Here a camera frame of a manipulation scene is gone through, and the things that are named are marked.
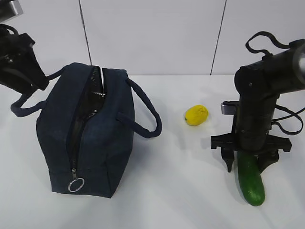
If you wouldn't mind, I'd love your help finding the navy blue lunch bag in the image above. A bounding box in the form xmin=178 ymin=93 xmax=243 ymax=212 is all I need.
xmin=11 ymin=62 xmax=162 ymax=198

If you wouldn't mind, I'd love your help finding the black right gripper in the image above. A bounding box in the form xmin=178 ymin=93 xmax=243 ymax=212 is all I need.
xmin=210 ymin=133 xmax=292 ymax=173

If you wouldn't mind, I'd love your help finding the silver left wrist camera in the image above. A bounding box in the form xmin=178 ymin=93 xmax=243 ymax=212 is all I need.
xmin=0 ymin=0 xmax=23 ymax=22

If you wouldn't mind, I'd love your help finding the yellow lemon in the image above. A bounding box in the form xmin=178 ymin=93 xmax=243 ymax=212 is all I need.
xmin=184 ymin=105 xmax=209 ymax=126

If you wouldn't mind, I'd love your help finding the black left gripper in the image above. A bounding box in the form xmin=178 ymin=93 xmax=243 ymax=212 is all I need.
xmin=0 ymin=33 xmax=48 ymax=93

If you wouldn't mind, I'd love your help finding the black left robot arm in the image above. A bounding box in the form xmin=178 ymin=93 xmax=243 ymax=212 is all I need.
xmin=0 ymin=24 xmax=49 ymax=94

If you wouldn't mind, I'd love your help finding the green cucumber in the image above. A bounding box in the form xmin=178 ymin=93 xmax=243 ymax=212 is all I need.
xmin=237 ymin=152 xmax=265 ymax=207

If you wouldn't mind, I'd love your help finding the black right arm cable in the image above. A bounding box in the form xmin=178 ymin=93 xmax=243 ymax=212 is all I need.
xmin=245 ymin=31 xmax=305 ymax=136

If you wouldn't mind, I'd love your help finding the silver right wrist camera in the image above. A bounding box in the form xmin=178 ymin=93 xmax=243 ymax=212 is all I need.
xmin=220 ymin=101 xmax=239 ymax=115

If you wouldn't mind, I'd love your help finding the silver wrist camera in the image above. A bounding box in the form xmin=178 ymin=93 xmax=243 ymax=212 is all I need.
xmin=0 ymin=0 xmax=23 ymax=22
xmin=220 ymin=101 xmax=239 ymax=115

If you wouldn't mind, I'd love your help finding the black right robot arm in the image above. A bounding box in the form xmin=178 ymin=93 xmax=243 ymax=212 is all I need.
xmin=211 ymin=39 xmax=305 ymax=172

